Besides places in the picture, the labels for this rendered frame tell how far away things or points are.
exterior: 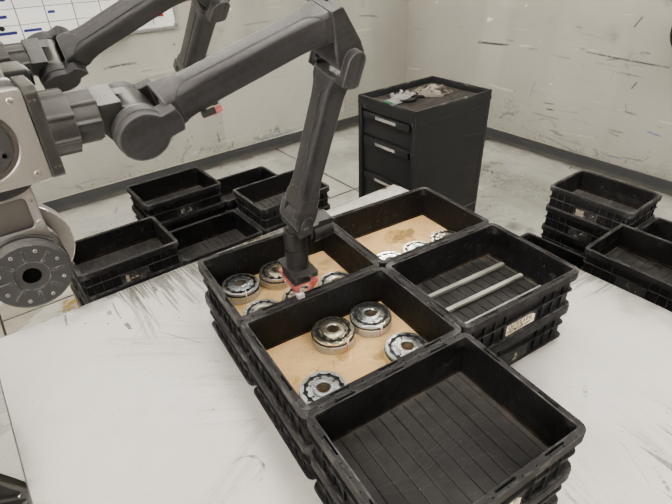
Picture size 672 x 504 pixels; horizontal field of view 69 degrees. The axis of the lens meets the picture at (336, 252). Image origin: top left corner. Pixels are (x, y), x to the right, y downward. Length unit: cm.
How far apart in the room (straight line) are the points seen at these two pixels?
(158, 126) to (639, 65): 376
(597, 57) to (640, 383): 319
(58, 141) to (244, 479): 75
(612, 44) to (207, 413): 375
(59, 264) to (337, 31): 67
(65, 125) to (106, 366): 87
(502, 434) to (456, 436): 9
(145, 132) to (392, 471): 71
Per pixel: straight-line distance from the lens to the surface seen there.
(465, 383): 114
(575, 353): 148
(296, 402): 95
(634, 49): 422
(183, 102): 80
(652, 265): 236
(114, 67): 399
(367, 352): 118
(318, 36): 88
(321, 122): 98
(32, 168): 76
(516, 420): 110
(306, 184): 105
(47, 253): 106
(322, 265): 146
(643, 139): 427
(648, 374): 150
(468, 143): 298
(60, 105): 75
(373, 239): 158
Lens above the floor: 165
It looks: 33 degrees down
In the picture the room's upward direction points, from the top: 2 degrees counter-clockwise
